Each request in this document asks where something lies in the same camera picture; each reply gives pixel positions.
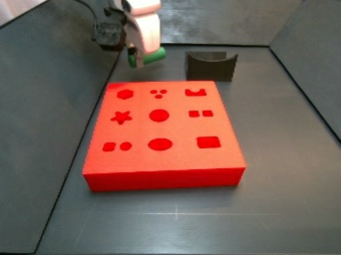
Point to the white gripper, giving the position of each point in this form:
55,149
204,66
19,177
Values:
143,28

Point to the green cylinder peg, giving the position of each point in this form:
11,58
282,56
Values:
150,58

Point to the black curved regrasp stand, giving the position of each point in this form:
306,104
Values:
208,66

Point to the red shape sorter box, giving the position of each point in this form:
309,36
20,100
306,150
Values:
162,136

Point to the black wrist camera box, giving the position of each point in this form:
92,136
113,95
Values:
108,33

